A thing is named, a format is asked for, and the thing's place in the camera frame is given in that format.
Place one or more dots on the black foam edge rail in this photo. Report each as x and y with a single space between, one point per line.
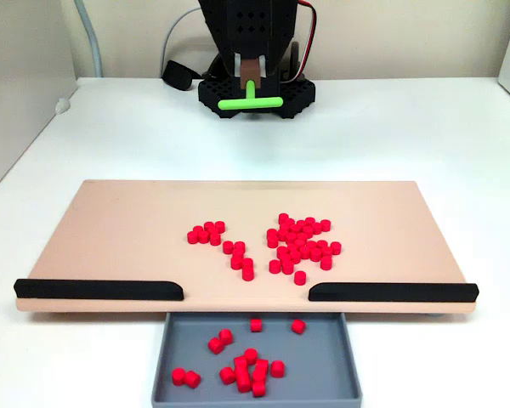
93 290
391 292

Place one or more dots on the white curved tube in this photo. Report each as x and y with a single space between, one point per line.
94 42

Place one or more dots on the beige flat tray board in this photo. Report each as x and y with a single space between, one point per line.
132 238

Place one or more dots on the small white clip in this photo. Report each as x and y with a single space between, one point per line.
62 105

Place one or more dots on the grey shallow container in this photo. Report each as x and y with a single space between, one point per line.
314 361

